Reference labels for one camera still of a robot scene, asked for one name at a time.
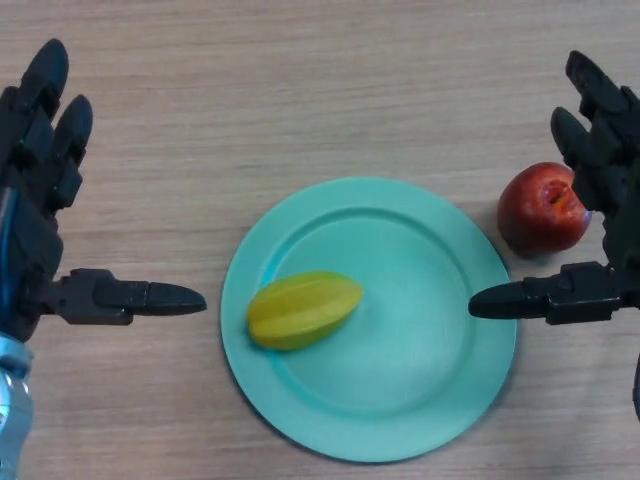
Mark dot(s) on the red apple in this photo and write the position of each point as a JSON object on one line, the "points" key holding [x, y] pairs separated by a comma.
{"points": [[530, 215]]}

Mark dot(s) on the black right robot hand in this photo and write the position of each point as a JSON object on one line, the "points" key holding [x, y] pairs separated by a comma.
{"points": [[585, 297]]}

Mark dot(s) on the yellow starfruit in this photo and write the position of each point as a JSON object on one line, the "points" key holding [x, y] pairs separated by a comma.
{"points": [[305, 310]]}

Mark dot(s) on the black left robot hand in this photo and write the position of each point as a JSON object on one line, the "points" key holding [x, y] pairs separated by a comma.
{"points": [[25, 240]]}

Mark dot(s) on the green round plate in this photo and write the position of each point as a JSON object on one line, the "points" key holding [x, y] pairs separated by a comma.
{"points": [[415, 350]]}

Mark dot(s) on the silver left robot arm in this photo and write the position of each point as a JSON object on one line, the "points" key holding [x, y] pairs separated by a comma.
{"points": [[12, 400]]}

